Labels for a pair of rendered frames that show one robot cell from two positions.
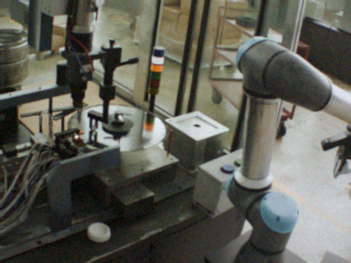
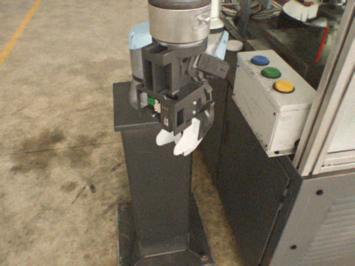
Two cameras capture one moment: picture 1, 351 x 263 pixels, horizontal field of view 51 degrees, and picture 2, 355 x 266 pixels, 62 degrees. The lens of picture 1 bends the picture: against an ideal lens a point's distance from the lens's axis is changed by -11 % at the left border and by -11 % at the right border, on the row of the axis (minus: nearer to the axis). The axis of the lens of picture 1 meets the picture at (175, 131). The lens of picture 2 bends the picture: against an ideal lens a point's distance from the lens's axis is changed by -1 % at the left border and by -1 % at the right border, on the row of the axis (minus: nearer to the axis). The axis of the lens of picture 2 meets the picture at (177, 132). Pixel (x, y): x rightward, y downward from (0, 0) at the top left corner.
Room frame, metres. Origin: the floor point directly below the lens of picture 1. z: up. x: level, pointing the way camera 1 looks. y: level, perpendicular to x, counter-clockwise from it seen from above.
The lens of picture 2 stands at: (1.40, -0.92, 1.25)
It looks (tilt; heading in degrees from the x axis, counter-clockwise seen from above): 39 degrees down; 126
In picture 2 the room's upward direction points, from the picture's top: straight up
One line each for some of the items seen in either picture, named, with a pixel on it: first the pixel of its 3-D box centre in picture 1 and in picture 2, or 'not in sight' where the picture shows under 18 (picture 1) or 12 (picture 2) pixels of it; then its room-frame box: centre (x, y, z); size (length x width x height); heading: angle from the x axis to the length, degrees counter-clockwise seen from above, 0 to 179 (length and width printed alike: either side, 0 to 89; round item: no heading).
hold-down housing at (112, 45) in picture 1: (109, 70); not in sight; (1.17, 0.23, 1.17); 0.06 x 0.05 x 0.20; 127
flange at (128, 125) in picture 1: (117, 122); (336, 7); (1.24, 0.20, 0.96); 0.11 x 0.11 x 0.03
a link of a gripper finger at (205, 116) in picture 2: not in sight; (197, 114); (1.21, -0.60, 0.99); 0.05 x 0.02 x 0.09; 175
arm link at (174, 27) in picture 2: not in sight; (181, 20); (1.19, -0.62, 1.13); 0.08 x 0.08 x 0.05
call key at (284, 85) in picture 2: not in sight; (283, 88); (1.25, -0.29, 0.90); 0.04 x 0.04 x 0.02
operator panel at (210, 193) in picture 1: (233, 179); (270, 98); (1.21, -0.23, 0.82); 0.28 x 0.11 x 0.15; 136
